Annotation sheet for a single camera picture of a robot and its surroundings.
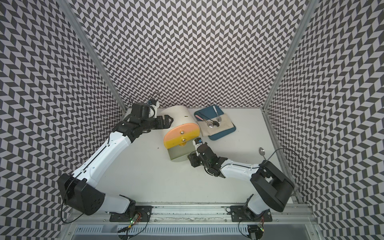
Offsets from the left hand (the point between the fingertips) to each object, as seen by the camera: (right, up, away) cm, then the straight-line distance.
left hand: (166, 121), depth 79 cm
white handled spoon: (+32, +2, +33) cm, 46 cm away
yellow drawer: (+8, -11, +6) cm, 15 cm away
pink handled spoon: (+26, -2, +30) cm, 39 cm away
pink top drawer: (+8, -5, +2) cm, 9 cm away
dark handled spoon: (+30, -2, +30) cm, 43 cm away
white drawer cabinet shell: (+7, +4, +6) cm, 10 cm away
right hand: (+13, -21, +7) cm, 26 cm away
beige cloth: (+37, -2, +30) cm, 47 cm away
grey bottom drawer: (+6, -18, +10) cm, 21 cm away
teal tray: (+28, +8, +38) cm, 48 cm away
